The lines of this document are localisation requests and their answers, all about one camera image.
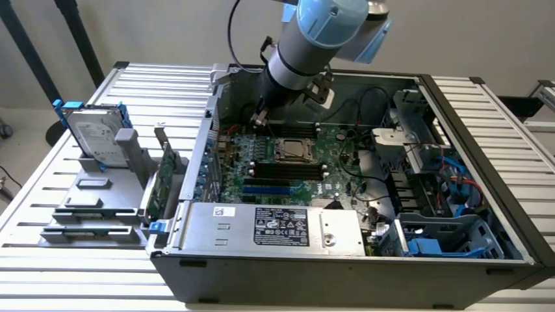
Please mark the blue case latch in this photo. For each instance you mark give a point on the blue case latch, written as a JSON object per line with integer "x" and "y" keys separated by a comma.
{"x": 158, "y": 227}

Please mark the green RAM stick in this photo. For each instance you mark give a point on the green RAM stick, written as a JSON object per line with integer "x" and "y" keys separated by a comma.
{"x": 94, "y": 211}

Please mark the CPU socket with metal frame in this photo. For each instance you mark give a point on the CPU socket with metal frame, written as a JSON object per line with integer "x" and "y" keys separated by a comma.
{"x": 292, "y": 149}

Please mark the black tripod leg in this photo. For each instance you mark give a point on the black tripod leg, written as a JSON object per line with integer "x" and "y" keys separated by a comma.
{"x": 82, "y": 35}

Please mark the silver power supply unit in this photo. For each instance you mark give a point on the silver power supply unit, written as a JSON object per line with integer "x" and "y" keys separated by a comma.
{"x": 268, "y": 227}

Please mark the green graphics card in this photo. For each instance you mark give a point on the green graphics card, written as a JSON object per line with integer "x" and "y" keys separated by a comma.
{"x": 164, "y": 182}

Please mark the green motherboard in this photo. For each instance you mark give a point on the green motherboard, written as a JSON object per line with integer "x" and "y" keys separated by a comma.
{"x": 286, "y": 169}

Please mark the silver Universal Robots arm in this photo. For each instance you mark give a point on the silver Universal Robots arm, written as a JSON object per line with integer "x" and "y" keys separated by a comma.
{"x": 303, "y": 42}

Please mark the open black PC case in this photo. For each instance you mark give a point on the open black PC case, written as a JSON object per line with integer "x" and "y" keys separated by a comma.
{"x": 330, "y": 227}

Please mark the grey metal disk bay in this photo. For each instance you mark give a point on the grey metal disk bay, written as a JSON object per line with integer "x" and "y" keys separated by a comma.
{"x": 411, "y": 130}

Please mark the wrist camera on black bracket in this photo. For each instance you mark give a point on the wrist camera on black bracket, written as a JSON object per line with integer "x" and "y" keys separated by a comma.
{"x": 322, "y": 90}

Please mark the grey parts rack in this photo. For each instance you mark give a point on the grey parts rack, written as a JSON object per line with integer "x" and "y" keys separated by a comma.
{"x": 108, "y": 198}

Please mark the hard disk in blue carrier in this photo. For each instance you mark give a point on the hard disk in blue carrier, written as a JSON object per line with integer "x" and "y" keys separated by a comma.
{"x": 94, "y": 133}

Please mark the blue expansion slot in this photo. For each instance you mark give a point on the blue expansion slot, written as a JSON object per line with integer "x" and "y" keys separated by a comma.
{"x": 266, "y": 189}

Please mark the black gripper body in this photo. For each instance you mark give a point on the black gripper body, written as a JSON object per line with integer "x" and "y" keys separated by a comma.
{"x": 271, "y": 97}

